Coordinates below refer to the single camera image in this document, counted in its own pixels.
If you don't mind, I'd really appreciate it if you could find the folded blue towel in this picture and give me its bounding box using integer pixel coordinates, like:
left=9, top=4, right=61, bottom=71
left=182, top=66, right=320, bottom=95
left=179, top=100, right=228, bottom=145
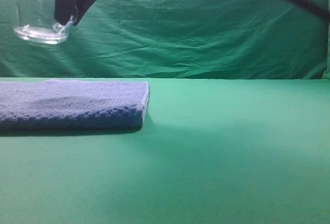
left=1, top=79, right=150, bottom=131

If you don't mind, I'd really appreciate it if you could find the transparent glass cup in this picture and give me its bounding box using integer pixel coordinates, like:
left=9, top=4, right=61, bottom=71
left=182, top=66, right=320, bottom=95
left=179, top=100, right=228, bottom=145
left=13, top=0, right=77, bottom=45

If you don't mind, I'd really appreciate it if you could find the green backdrop cloth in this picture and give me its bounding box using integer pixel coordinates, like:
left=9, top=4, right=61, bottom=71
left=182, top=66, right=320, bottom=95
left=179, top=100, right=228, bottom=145
left=1, top=0, right=329, bottom=79

